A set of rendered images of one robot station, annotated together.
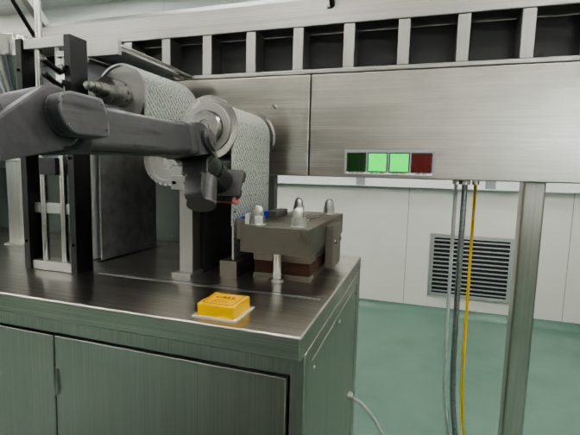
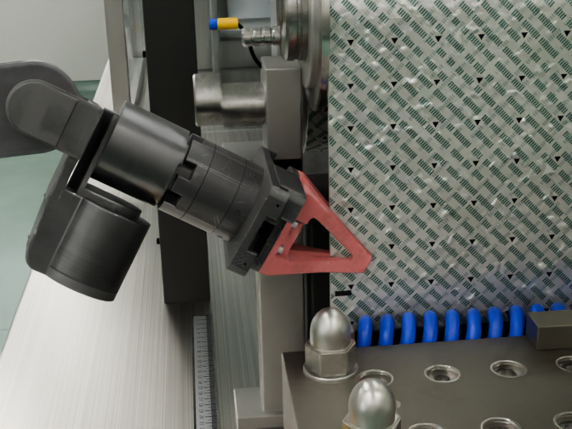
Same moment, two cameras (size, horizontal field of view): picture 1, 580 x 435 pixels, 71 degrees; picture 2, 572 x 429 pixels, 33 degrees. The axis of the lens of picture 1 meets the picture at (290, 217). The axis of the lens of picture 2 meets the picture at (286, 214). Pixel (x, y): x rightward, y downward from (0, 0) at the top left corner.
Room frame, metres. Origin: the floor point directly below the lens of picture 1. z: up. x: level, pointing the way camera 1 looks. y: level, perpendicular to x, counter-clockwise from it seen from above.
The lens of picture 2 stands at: (0.68, -0.45, 1.35)
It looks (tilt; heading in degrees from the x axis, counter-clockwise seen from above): 20 degrees down; 67
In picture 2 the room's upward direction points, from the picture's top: 1 degrees counter-clockwise
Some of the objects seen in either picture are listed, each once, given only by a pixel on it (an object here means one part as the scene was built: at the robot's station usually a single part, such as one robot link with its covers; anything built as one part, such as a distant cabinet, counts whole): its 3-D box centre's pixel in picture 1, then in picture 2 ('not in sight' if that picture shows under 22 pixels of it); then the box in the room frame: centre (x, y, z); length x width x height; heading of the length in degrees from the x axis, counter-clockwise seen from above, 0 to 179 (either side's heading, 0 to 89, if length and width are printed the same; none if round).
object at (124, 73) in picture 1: (153, 103); not in sight; (1.17, 0.39, 1.33); 0.25 x 0.14 x 0.14; 162
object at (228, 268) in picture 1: (251, 257); not in sight; (1.07, 0.10, 0.92); 0.28 x 0.04 x 0.04; 162
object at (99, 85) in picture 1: (95, 87); not in sight; (0.97, 0.46, 1.33); 0.06 x 0.03 x 0.03; 162
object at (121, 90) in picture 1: (113, 91); not in sight; (1.02, 0.44, 1.33); 0.06 x 0.06 x 0.06; 72
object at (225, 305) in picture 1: (223, 305); not in sight; (0.70, 0.11, 0.91); 0.07 x 0.07 x 0.02; 72
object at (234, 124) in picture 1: (209, 127); (311, 7); (0.97, 0.20, 1.25); 0.15 x 0.01 x 0.15; 72
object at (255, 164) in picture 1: (251, 185); (493, 207); (1.07, 0.10, 1.11); 0.23 x 0.01 x 0.18; 162
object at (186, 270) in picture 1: (186, 211); (261, 249); (0.94, 0.24, 1.05); 0.06 x 0.05 x 0.31; 162
